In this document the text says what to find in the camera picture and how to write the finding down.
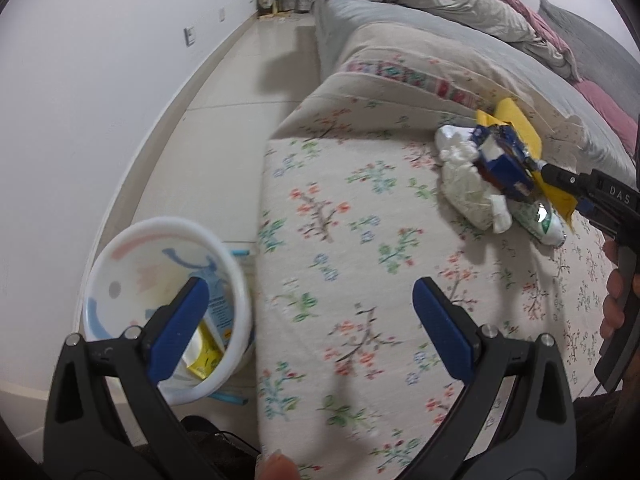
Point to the wall socket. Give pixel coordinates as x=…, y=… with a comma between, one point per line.
x=190, y=36

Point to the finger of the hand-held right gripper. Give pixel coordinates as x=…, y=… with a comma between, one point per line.
x=562, y=177

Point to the blue white packet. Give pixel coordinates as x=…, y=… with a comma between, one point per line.
x=220, y=310

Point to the person's right hand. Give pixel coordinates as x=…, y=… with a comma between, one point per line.
x=611, y=300

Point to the white plastic waste bin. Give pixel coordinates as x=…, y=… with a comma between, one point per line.
x=135, y=270

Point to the blue snack wrapper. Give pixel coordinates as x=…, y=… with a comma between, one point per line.
x=505, y=165

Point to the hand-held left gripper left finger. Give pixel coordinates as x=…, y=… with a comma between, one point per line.
x=184, y=332

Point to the yellow sponge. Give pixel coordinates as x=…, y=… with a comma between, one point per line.
x=515, y=120

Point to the grey pillow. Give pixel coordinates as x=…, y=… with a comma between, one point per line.
x=590, y=35

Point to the white crumpled plastic bag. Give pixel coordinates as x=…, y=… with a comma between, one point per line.
x=470, y=195

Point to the pink pillow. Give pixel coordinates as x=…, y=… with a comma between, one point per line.
x=610, y=105

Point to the person's left hand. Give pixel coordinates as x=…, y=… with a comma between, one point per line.
x=277, y=467

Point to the floral bed mattress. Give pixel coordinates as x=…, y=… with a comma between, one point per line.
x=350, y=200

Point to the blue white flat carton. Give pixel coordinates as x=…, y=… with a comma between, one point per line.
x=231, y=398

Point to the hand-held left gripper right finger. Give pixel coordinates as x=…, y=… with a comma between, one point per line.
x=442, y=332

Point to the yellow packet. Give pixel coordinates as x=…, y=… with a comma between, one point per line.
x=207, y=355

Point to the white green plastic bottle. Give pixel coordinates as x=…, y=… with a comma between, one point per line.
x=545, y=227

